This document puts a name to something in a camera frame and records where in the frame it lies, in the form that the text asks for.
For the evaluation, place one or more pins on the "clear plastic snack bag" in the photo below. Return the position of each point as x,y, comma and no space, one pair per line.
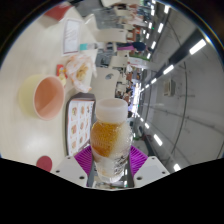
81,71

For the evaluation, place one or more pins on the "dark food tray menu liner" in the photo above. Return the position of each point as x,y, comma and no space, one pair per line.
78,125

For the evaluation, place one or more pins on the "white framed paper sheet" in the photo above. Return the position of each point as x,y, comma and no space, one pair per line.
72,36

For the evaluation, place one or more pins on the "clear tea bottle white cap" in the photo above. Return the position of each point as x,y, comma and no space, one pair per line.
111,143

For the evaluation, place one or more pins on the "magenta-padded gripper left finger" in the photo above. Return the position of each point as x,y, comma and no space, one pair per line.
68,169

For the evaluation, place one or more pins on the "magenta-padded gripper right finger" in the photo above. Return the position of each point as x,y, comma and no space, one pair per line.
151,168

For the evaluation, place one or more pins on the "group of ceiling lights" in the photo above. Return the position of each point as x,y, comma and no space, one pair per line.
197,46

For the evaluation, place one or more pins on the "person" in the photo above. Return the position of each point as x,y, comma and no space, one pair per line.
138,46

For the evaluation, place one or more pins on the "group of beige chairs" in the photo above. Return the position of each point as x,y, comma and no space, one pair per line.
106,78

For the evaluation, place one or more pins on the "yellow cup pink inside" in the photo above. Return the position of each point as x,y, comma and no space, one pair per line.
48,97

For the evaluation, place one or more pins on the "flat round red coaster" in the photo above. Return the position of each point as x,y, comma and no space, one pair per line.
44,163

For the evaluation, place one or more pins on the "small red yellow packet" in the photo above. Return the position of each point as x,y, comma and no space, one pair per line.
61,73

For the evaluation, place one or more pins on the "ceiling air conditioner unit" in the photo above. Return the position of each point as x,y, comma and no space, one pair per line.
168,87

